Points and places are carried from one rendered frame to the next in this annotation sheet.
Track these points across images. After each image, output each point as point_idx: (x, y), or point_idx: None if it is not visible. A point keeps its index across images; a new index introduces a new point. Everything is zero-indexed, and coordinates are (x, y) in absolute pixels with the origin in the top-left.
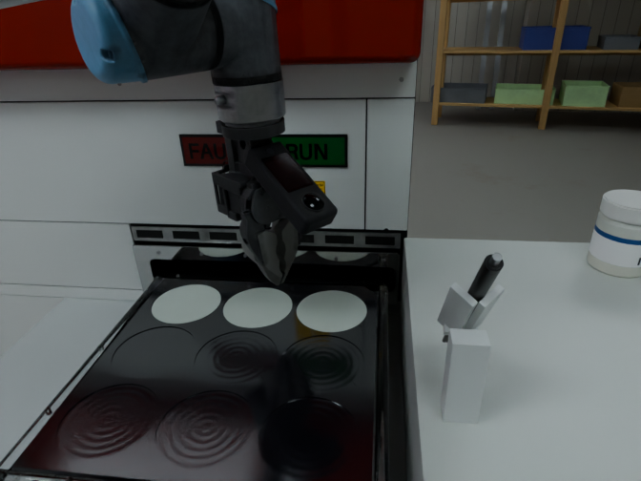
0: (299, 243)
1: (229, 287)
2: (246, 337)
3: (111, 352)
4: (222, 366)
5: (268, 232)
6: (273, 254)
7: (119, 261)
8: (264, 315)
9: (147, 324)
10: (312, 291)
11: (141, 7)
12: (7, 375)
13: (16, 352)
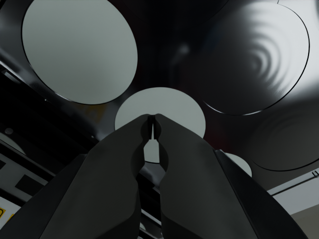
0: (79, 155)
1: (162, 175)
2: (211, 90)
3: (317, 163)
4: (274, 63)
5: (200, 232)
6: (178, 157)
7: None
8: (165, 109)
9: (263, 177)
10: (81, 107)
11: None
12: (309, 195)
13: (290, 209)
